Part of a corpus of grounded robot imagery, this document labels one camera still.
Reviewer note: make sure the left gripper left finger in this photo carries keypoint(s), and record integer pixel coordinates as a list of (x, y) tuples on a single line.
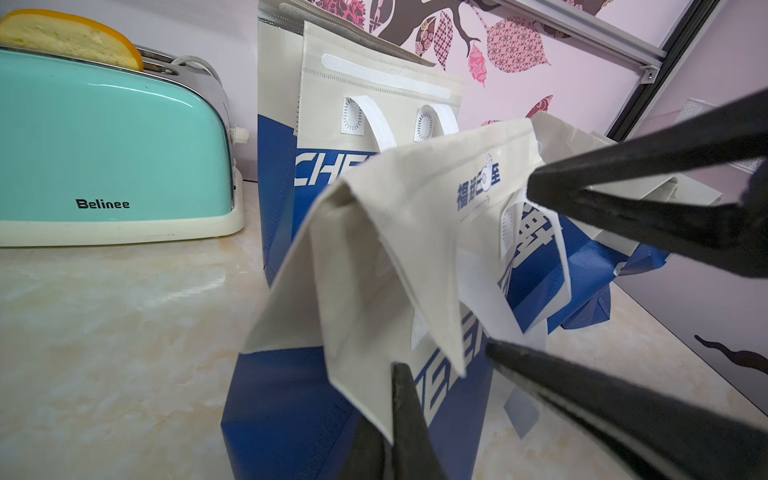
[(410, 454)]

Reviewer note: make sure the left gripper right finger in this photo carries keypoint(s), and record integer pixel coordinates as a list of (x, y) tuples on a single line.
[(653, 436)]

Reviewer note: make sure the takeout bag blue beige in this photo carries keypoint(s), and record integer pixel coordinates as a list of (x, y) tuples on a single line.
[(406, 258), (595, 257)]

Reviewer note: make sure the mint green toaster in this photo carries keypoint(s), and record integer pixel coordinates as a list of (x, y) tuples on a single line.
[(95, 154)]

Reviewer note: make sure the front bread slice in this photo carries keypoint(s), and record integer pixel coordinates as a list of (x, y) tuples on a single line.
[(69, 35)]

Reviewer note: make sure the white wire shelf basket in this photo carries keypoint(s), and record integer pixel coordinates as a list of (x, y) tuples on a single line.
[(716, 131)]

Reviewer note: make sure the aluminium rail back wall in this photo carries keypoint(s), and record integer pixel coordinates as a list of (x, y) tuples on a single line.
[(596, 32)]

